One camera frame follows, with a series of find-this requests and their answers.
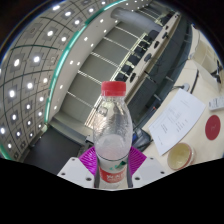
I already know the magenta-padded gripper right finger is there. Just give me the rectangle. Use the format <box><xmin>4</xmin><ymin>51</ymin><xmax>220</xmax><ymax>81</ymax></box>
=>
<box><xmin>125</xmin><ymin>146</ymin><xmax>164</xmax><ymax>190</ymax></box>

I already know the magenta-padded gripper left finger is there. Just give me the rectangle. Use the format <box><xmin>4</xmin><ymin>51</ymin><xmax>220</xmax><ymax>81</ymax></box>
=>
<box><xmin>56</xmin><ymin>146</ymin><xmax>100</xmax><ymax>190</ymax></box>

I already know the clear red-capped water bottle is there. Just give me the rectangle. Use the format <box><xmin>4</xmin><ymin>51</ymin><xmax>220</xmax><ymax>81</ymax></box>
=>
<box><xmin>92</xmin><ymin>80</ymin><xmax>134</xmax><ymax>190</ymax></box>

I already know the red and cream mug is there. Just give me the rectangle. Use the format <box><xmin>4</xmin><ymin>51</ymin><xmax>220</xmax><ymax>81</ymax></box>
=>
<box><xmin>166</xmin><ymin>142</ymin><xmax>197</xmax><ymax>171</ymax></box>

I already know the white printed paper sheet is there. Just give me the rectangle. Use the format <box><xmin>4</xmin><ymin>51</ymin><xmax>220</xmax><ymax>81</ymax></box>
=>
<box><xmin>148</xmin><ymin>88</ymin><xmax>207</xmax><ymax>157</ymax></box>

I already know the flat round red coaster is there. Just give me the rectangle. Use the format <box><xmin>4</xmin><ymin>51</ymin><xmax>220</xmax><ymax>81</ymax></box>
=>
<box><xmin>204</xmin><ymin>114</ymin><xmax>222</xmax><ymax>141</ymax></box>

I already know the group of ceiling lights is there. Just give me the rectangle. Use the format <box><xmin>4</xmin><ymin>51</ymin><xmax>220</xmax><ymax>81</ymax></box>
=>
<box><xmin>0</xmin><ymin>0</ymin><xmax>161</xmax><ymax>151</ymax></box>

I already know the long curved conference desk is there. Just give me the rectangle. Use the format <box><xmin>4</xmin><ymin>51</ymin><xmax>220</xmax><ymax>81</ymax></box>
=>
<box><xmin>126</xmin><ymin>13</ymin><xmax>201</xmax><ymax>131</ymax></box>

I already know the row of black office chairs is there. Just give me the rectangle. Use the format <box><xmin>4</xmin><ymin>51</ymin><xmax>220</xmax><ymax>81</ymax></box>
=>
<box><xmin>114</xmin><ymin>29</ymin><xmax>178</xmax><ymax>84</ymax></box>

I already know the grey round pillar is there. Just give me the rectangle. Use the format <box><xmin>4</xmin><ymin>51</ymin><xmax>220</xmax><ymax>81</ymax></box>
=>
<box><xmin>110</xmin><ymin>7</ymin><xmax>164</xmax><ymax>34</ymax></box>

